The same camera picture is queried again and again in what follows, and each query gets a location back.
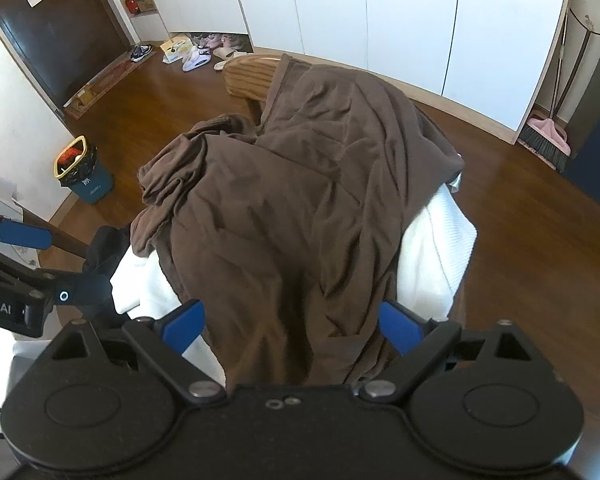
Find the white wardrobe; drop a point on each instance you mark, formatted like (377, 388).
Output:
(380, 20)

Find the wooden chair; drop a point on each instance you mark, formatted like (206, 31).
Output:
(247, 77)

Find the dark brown door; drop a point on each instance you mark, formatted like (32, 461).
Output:
(55, 40)

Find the door mat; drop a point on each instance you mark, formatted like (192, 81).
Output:
(107, 77)

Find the pink shoes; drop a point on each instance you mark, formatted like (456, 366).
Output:
(219, 40)

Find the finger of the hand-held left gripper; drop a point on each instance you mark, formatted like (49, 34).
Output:
(22, 236)
(82, 290)

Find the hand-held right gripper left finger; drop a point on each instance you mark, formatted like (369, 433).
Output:
(185, 326)

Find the white towel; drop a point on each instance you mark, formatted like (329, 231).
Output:
(440, 255)

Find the beige slippers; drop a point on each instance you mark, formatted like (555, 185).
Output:
(232, 57)

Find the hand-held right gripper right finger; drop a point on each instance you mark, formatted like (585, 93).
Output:
(400, 330)

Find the dark sneakers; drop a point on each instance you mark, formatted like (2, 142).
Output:
(141, 53)

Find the brown t-shirt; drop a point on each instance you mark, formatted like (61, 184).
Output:
(290, 200)

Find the pink broom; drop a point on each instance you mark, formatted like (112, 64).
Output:
(542, 147)

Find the red bag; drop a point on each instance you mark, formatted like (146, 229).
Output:
(131, 2)

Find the teal trash bin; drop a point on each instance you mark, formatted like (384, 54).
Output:
(92, 185)

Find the black cloth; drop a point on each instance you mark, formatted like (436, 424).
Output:
(107, 250)

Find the white box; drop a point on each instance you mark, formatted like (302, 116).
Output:
(0, 200)

